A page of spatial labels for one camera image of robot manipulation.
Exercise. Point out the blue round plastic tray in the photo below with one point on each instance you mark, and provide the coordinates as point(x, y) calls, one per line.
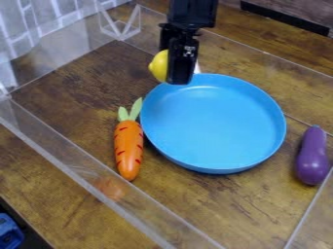
point(218, 125)

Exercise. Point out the yellow toy lemon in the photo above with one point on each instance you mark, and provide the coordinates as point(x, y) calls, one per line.
point(158, 66)

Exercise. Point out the orange toy carrot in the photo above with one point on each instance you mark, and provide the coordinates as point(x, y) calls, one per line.
point(129, 141)

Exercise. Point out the blue object at corner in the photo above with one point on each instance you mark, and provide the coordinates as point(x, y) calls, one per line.
point(11, 234)

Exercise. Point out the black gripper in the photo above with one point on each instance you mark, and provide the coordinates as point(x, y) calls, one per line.
point(186, 17)

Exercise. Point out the clear acrylic barrier wall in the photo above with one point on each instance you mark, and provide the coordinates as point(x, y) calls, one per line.
point(70, 70)

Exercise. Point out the purple toy eggplant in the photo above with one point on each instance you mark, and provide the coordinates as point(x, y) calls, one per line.
point(313, 164)

